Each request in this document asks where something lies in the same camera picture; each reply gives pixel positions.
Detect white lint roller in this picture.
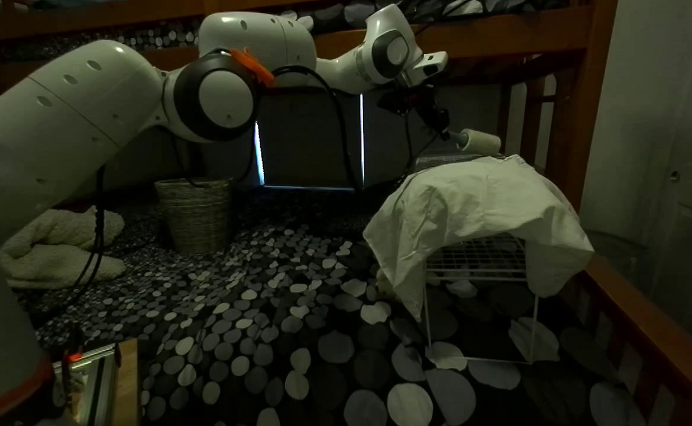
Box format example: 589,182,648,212
448,128,503,156

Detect white cloth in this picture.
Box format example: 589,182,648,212
363,154,595,324

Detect window with dark blind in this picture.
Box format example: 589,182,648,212
254,88,366,192

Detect woven wicker basket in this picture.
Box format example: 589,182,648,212
154,177,233,257

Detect black white spotted bedspread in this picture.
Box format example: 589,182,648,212
14,188,648,426

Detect cream fluffy blanket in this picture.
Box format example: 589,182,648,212
0,206,127,291

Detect wooden bunk bed frame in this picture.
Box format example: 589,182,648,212
0,0,692,426

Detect white wire rack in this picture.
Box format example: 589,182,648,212
420,233,542,365

